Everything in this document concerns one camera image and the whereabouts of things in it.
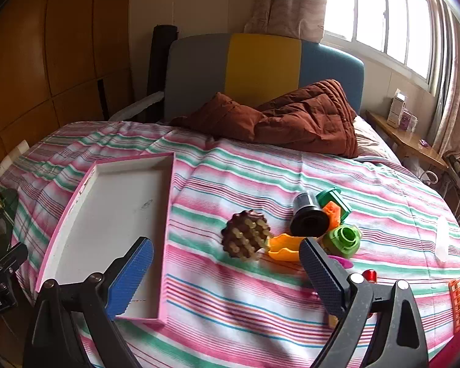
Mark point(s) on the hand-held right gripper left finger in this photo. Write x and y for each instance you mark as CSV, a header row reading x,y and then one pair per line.
x,y
132,276

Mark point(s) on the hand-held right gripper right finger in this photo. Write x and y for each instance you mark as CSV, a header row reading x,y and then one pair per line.
x,y
322,272

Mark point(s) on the magenta plastic toy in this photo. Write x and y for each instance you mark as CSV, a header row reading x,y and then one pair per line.
x,y
343,262

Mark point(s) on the light green round toy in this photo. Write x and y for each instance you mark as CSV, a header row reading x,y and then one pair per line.
x,y
343,241

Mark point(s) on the orange yellow plastic dish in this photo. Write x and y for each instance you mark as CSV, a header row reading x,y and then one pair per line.
x,y
283,251

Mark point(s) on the red metallic capsule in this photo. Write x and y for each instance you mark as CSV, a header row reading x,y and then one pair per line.
x,y
370,275

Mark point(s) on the black and silver spool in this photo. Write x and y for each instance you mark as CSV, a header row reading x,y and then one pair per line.
x,y
308,222

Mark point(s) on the orange building block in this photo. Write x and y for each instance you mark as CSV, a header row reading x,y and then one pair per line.
x,y
332,211

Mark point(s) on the teal green plastic spool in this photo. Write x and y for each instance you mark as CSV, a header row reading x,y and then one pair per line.
x,y
345,209

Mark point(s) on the pink shallow tray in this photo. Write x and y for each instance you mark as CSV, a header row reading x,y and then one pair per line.
x,y
111,207

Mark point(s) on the brown spiky massage ball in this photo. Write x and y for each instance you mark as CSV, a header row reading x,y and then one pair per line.
x,y
239,234

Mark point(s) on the translucent white tube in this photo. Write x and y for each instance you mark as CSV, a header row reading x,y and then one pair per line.
x,y
442,237

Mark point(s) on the striped bed sheet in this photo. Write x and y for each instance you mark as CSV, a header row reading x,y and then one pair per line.
x,y
234,168

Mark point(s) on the beige pillow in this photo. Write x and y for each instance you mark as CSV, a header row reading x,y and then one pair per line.
x,y
372,142

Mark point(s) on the brown quilt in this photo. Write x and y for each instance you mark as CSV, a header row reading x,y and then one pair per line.
x,y
291,122

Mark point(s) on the person's red clothing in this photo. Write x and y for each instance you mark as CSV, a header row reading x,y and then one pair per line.
x,y
456,352

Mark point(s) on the wooden bedside table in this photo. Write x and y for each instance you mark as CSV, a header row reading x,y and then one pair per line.
x,y
406,138

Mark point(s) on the purple box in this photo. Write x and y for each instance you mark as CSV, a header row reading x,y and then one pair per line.
x,y
408,120

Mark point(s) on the white carton box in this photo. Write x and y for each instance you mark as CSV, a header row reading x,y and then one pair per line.
x,y
395,109

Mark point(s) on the grey yellow blue headboard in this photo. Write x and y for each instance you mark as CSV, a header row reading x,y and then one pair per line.
x,y
260,65

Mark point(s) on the beige side curtain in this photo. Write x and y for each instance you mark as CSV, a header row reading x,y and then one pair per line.
x,y
458,103

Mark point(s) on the wooden wardrobe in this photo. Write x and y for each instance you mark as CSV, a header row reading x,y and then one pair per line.
x,y
61,46

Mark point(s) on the barred window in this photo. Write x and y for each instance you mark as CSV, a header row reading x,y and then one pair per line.
x,y
368,7

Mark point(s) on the white bed rail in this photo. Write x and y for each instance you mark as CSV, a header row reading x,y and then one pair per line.
x,y
138,105

